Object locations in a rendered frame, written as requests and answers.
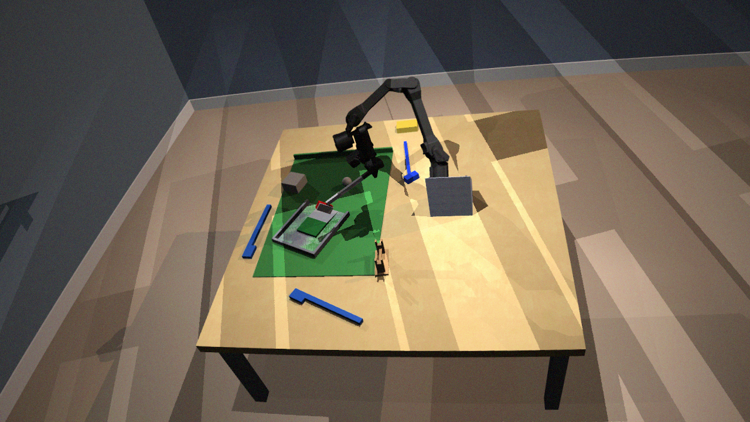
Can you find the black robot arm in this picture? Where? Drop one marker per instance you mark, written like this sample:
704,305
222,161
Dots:
411,88

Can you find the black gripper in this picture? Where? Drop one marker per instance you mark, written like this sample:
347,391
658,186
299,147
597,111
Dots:
372,163

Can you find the yellow rectangular block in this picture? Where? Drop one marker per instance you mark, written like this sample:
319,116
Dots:
407,126

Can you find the green putting mat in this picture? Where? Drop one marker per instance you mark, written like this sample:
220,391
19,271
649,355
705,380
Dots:
351,250

